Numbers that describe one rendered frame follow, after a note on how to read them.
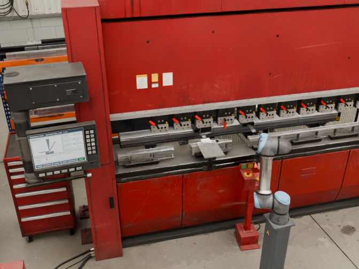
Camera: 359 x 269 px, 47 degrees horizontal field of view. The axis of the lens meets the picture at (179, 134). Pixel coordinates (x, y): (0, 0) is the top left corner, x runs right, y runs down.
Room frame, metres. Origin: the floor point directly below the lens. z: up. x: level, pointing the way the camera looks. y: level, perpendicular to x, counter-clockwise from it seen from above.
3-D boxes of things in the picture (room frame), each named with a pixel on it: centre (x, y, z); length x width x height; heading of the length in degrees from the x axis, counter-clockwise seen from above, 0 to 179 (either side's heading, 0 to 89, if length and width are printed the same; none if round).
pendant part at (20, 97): (2.52, 0.87, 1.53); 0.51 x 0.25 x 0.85; 109
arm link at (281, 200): (2.46, -0.76, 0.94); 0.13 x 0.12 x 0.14; 82
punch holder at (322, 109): (3.55, -1.37, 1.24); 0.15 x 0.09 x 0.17; 104
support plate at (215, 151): (3.12, -0.27, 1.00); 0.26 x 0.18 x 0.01; 14
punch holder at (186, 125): (3.21, -0.02, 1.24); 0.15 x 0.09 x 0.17; 104
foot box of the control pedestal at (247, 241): (3.03, -0.66, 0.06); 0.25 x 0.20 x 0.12; 10
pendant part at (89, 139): (2.45, 0.79, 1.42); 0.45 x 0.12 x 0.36; 109
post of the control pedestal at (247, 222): (3.06, -0.65, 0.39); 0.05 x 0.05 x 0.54; 10
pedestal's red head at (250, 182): (3.06, -0.65, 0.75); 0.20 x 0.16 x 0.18; 100
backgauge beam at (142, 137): (3.66, -0.55, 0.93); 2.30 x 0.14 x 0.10; 104
